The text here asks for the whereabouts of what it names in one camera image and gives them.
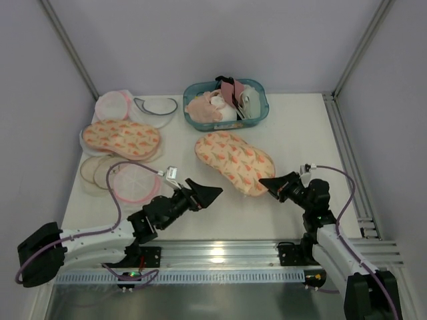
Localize floral mesh laundry bag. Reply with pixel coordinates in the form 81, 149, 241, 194
194, 131, 276, 197

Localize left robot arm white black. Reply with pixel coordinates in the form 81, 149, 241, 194
15, 179, 223, 288

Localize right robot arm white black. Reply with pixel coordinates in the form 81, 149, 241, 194
260, 172, 403, 319

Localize pink rim round mesh bag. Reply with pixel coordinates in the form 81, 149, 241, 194
112, 164, 161, 204

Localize stacked floral laundry bags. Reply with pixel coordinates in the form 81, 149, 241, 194
81, 119, 161, 161

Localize pink bra in basket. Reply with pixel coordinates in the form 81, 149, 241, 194
184, 90, 223, 123

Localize grey white bra in basket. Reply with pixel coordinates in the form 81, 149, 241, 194
238, 85, 261, 119

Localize white pink round mesh bag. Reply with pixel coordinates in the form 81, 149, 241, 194
95, 90, 132, 120

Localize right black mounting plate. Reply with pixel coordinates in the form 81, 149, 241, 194
277, 241, 306, 267

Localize black mounting plate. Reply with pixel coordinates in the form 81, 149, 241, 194
139, 247, 162, 269
277, 241, 306, 267

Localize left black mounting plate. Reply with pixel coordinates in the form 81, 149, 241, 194
139, 247, 162, 269

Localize right base connector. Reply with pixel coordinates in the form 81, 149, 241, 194
303, 271, 327, 292

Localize base connector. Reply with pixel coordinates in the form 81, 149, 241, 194
117, 271, 142, 293
303, 271, 327, 292

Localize beige round mesh bags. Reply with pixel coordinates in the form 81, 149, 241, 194
79, 155, 124, 197

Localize left base connector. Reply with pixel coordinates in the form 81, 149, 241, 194
117, 271, 142, 293

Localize teal plastic basket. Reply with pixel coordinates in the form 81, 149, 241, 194
183, 79, 270, 131

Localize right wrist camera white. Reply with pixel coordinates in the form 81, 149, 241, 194
300, 163, 317, 175

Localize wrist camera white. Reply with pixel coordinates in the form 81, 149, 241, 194
157, 166, 181, 190
300, 163, 317, 175

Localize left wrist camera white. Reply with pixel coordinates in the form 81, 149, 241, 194
157, 166, 181, 190

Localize slotted cable duct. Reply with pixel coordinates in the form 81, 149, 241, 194
54, 269, 306, 285

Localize mauve bra with black straps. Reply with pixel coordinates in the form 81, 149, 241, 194
215, 75, 245, 109

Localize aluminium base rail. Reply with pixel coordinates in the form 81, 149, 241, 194
43, 238, 404, 271

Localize right frame post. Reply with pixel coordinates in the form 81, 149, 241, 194
332, 0, 395, 99

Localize frame post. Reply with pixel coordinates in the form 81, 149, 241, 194
332, 0, 395, 99
39, 0, 99, 100

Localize left frame post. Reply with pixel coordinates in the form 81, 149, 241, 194
39, 0, 99, 100

